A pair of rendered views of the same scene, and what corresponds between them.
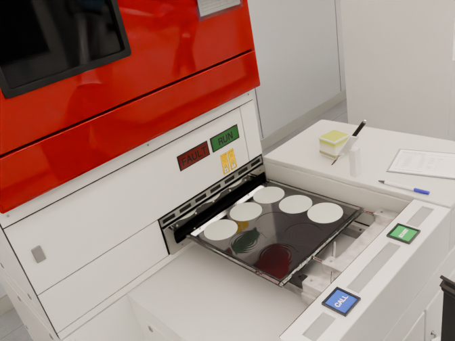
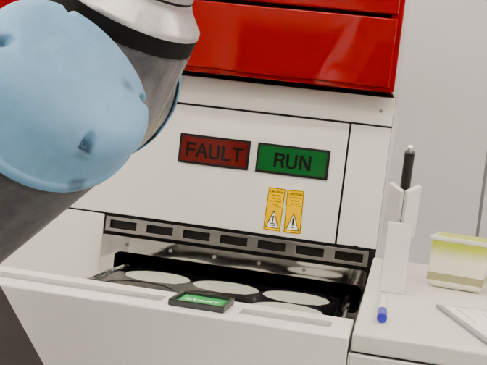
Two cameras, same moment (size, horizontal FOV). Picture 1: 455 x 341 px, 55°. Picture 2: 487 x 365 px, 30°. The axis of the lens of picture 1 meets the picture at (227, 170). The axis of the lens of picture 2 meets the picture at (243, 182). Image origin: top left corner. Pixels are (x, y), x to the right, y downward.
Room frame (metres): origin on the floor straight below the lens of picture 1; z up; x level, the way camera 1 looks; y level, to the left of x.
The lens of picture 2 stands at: (0.22, -1.06, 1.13)
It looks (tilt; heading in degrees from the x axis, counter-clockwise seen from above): 3 degrees down; 48
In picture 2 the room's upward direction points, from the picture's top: 7 degrees clockwise
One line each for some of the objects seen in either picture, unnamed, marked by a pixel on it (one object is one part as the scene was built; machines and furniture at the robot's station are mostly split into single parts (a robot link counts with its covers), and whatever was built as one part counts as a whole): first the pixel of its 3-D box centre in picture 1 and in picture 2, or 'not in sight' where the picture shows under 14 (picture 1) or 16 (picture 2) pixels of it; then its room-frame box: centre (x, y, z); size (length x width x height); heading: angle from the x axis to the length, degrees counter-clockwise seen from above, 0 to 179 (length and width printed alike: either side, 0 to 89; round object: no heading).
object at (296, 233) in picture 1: (272, 222); (211, 300); (1.04, -0.10, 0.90); 0.34 x 0.34 x 0.01; 39
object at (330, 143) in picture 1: (334, 144); (459, 261); (1.25, -0.35, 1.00); 0.07 x 0.07 x 0.07; 27
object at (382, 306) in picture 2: (402, 186); (382, 306); (0.98, -0.45, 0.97); 0.14 x 0.01 x 0.01; 40
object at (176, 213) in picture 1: (214, 188); (233, 240); (1.20, 0.05, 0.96); 0.44 x 0.01 x 0.02; 129
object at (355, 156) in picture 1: (349, 153); (398, 236); (1.11, -0.36, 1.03); 0.06 x 0.04 x 0.13; 39
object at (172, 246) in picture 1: (220, 206); (228, 279); (1.20, 0.05, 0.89); 0.44 x 0.02 x 0.10; 129
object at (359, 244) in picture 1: (357, 260); not in sight; (0.85, -0.28, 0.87); 0.36 x 0.08 x 0.03; 129
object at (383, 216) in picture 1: (390, 218); not in sight; (0.95, -0.41, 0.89); 0.08 x 0.03 x 0.03; 39
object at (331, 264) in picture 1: (340, 269); not in sight; (0.80, -0.22, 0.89); 0.08 x 0.03 x 0.03; 39
